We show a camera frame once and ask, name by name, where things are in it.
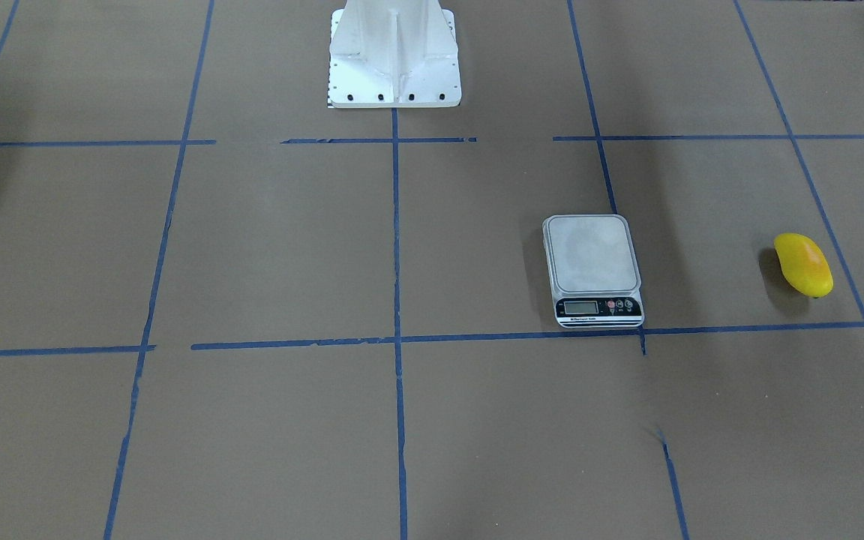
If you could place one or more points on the yellow mango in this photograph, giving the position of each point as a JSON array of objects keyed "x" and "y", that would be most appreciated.
[{"x": 803, "y": 265}]

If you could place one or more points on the silver digital kitchen scale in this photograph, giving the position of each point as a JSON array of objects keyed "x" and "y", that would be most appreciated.
[{"x": 593, "y": 271}]

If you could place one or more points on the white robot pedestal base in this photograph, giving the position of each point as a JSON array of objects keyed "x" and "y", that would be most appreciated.
[{"x": 393, "y": 54}]

